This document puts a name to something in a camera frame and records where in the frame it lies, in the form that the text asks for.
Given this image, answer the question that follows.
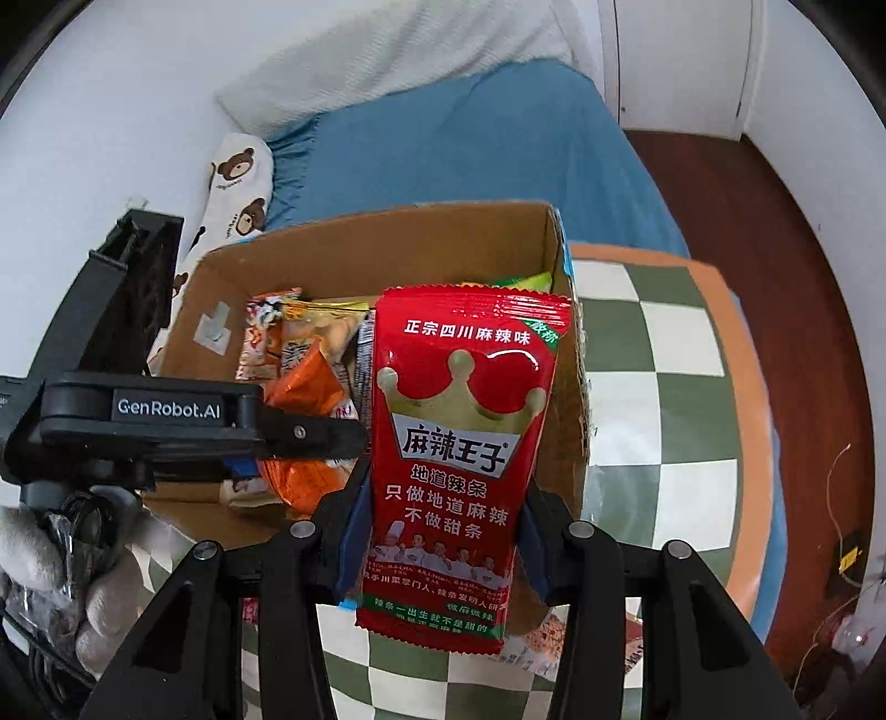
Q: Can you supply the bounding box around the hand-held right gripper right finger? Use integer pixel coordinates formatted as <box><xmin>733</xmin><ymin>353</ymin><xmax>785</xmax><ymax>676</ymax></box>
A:
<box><xmin>516</xmin><ymin>485</ymin><xmax>804</xmax><ymax>720</ymax></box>

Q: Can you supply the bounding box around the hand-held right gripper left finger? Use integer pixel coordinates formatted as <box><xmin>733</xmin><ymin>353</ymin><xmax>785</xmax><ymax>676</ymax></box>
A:
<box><xmin>79</xmin><ymin>457</ymin><xmax>375</xmax><ymax>720</ymax></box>

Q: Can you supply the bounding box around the orange chip packet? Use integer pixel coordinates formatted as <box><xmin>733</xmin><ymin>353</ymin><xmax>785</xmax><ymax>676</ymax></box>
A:
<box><xmin>259</xmin><ymin>342</ymin><xmax>368</xmax><ymax>517</ymax></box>

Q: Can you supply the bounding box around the long black packet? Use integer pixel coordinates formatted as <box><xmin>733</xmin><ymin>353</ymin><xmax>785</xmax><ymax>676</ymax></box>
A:
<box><xmin>353</xmin><ymin>311</ymin><xmax>378</xmax><ymax>416</ymax></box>

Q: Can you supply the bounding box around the small yellow biscuit packet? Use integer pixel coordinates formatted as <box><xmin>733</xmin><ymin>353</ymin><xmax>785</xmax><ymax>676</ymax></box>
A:
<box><xmin>280</xmin><ymin>297</ymin><xmax>371</xmax><ymax>375</ymax></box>

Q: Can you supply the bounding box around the white orange panda packet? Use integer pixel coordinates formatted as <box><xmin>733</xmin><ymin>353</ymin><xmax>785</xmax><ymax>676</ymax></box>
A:
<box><xmin>236</xmin><ymin>287</ymin><xmax>306</xmax><ymax>382</ymax></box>

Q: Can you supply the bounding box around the red spicy strip packet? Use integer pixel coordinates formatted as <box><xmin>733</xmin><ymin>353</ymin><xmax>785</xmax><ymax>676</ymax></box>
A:
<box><xmin>354</xmin><ymin>285</ymin><xmax>575</xmax><ymax>655</ymax></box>

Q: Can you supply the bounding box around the blue printed cardboard box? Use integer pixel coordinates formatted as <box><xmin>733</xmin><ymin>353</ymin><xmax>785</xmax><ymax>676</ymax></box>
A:
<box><xmin>148</xmin><ymin>200</ymin><xmax>589</xmax><ymax>548</ymax></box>

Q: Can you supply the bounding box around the green packet with balls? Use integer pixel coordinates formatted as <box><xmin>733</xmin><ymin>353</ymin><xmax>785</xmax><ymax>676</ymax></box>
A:
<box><xmin>494</xmin><ymin>272</ymin><xmax>555</xmax><ymax>295</ymax></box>

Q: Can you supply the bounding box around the person's left hand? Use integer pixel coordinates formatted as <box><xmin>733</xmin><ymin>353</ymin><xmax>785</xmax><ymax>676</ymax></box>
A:
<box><xmin>0</xmin><ymin>505</ymin><xmax>198</xmax><ymax>680</ymax></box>

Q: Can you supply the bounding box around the brown snack packet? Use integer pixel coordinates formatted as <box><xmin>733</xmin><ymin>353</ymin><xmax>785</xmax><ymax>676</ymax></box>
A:
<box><xmin>502</xmin><ymin>602</ymin><xmax>648</xmax><ymax>683</ymax></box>

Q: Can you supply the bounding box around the green checkered mat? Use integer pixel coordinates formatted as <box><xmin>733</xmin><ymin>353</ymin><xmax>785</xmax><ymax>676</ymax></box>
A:
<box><xmin>131</xmin><ymin>242</ymin><xmax>763</xmax><ymax>720</ymax></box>

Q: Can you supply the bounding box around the bear print pillow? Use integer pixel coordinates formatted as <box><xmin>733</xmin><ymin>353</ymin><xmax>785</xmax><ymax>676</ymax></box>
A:
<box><xmin>145</xmin><ymin>131</ymin><xmax>274</xmax><ymax>375</ymax></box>

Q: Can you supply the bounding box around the grey white pillow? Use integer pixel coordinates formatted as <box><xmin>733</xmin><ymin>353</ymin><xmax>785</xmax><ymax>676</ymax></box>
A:
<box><xmin>214</xmin><ymin>0</ymin><xmax>575</xmax><ymax>136</ymax></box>

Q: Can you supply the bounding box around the white door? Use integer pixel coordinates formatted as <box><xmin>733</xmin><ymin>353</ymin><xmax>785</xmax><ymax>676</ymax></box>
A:
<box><xmin>599</xmin><ymin>0</ymin><xmax>755</xmax><ymax>140</ymax></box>

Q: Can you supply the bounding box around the thin white floor cable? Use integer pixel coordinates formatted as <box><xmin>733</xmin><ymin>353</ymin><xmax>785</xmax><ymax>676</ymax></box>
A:
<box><xmin>827</xmin><ymin>443</ymin><xmax>863</xmax><ymax>555</ymax></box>

